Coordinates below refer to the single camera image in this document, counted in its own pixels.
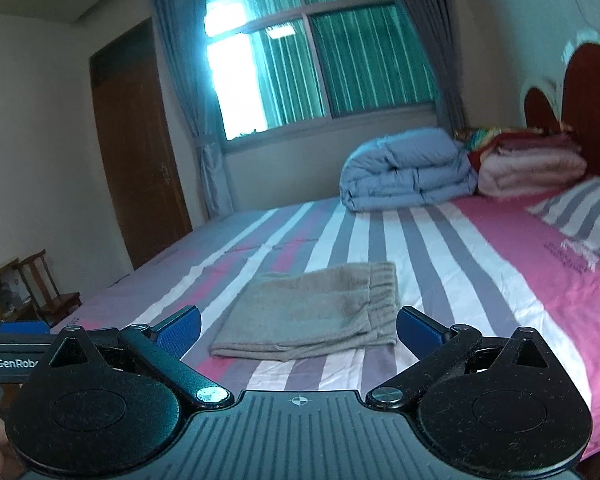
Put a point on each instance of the folded pink quilt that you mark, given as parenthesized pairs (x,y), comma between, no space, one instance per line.
(530,170)

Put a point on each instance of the brown wooden door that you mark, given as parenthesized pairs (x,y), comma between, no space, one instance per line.
(135,160)

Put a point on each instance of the window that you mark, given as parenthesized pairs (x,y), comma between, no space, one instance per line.
(320,45)

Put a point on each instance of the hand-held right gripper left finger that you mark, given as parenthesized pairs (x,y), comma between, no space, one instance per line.
(180,332)

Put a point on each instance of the colourful folded blanket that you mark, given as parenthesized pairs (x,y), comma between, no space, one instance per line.
(500,139)

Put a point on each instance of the striped pillow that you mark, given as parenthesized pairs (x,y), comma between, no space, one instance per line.
(585,215)

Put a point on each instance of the grey-blue curtain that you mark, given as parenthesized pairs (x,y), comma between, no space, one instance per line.
(205,160)
(430,35)

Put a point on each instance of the wooden chair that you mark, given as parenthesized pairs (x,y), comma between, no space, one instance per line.
(47,300)

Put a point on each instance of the folded blue-grey duvet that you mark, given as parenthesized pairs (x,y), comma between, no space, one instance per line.
(405,170)

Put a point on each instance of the wooden headboard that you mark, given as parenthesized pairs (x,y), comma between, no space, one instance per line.
(590,100)

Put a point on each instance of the striped bed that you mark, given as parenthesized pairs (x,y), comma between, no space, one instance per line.
(480,270)

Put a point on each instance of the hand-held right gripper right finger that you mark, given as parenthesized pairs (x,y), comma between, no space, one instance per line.
(420,327)

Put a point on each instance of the grey pants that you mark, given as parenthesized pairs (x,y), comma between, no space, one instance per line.
(315,310)

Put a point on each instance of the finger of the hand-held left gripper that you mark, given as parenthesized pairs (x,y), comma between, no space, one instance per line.
(22,326)

